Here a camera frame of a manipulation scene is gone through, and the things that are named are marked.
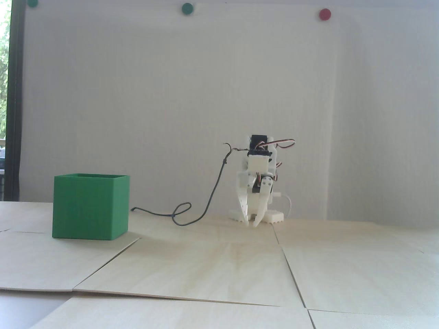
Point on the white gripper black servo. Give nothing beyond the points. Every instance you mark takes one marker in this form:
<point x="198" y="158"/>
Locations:
<point x="255" y="187"/>

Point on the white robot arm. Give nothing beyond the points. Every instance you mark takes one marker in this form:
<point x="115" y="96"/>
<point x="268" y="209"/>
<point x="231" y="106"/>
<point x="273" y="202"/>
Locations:
<point x="259" y="139"/>

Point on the green open-top box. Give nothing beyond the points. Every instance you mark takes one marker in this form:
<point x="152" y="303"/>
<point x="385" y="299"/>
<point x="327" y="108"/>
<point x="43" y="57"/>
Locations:
<point x="89" y="209"/>

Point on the red round magnet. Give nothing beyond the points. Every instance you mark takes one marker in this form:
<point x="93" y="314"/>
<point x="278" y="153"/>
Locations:
<point x="324" y="14"/>

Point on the green round magnet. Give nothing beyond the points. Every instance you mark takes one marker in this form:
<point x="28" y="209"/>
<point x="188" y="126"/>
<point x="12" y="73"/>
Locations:
<point x="33" y="2"/>
<point x="187" y="8"/>

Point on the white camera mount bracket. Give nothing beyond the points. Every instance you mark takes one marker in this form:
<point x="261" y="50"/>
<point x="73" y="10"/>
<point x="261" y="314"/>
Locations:
<point x="259" y="163"/>

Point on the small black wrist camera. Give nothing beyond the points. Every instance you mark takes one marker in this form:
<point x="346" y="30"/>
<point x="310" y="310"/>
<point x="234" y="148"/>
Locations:
<point x="259" y="152"/>

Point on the dark window frame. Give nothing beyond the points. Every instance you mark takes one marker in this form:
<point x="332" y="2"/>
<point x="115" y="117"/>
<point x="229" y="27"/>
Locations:
<point x="15" y="102"/>

